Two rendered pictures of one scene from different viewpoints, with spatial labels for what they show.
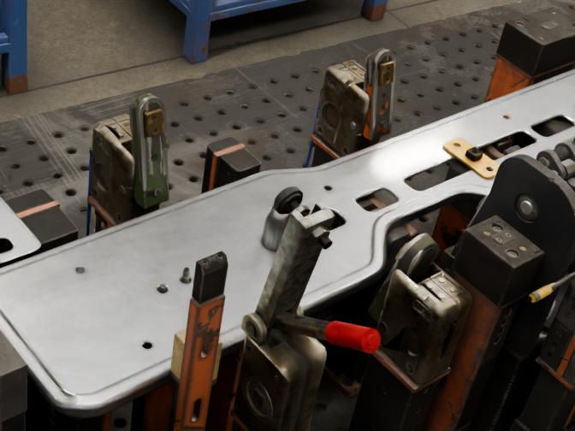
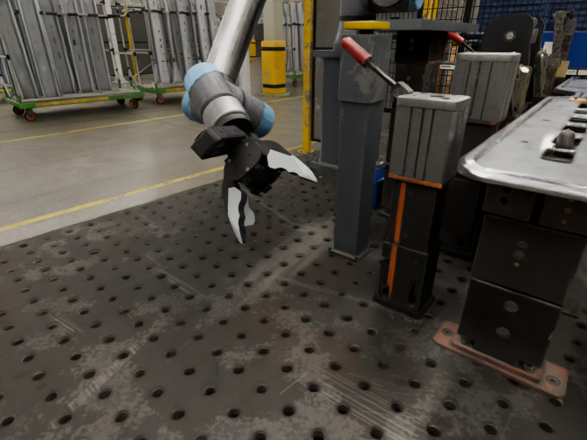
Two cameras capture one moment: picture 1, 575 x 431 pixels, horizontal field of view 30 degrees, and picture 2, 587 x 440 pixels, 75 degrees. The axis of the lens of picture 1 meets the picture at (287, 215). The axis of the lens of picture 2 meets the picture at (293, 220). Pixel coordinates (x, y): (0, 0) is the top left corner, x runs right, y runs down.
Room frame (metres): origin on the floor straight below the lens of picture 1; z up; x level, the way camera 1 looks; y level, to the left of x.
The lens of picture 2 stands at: (2.04, -1.01, 1.13)
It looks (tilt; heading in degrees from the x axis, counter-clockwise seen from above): 25 degrees down; 174
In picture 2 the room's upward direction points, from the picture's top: straight up
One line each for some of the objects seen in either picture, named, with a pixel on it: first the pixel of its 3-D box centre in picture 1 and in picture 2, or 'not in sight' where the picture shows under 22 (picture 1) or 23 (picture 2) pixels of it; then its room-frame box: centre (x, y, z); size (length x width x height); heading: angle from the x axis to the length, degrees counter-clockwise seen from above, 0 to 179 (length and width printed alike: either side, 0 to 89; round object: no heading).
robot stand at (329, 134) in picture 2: not in sight; (351, 112); (0.69, -0.67, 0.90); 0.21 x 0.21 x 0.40; 42
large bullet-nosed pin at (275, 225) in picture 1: (276, 231); not in sight; (0.94, 0.01, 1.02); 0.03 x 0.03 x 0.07
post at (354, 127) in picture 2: not in sight; (357, 155); (1.31, -0.81, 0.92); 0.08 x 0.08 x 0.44; 46
